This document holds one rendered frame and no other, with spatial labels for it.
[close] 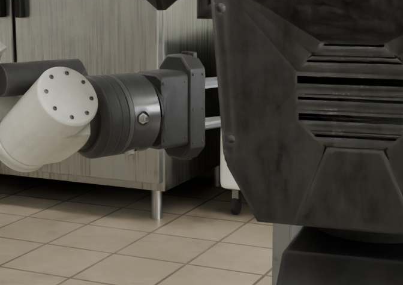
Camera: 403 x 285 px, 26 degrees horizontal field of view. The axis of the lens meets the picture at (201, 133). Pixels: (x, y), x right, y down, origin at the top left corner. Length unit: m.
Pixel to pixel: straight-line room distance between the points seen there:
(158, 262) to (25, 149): 2.33
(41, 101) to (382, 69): 0.36
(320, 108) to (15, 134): 0.37
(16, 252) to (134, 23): 1.01
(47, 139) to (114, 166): 2.81
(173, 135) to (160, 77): 0.07
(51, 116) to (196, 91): 0.21
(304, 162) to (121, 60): 2.97
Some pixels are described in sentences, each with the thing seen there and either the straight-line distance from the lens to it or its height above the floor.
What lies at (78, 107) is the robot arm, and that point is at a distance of 0.86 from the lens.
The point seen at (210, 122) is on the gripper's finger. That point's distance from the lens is 1.03.
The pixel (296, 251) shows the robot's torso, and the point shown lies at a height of 0.79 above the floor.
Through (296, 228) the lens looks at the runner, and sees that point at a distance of 1.47.
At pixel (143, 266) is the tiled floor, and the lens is 3.16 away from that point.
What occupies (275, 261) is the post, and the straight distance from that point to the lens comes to 1.46.
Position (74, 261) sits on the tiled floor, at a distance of 3.23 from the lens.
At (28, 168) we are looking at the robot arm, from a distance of 0.93.
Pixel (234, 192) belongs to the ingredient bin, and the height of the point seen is 0.10.
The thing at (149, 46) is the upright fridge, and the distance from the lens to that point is 3.52.
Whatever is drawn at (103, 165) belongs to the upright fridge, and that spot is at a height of 0.24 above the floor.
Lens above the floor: 1.00
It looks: 10 degrees down
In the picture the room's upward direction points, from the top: straight up
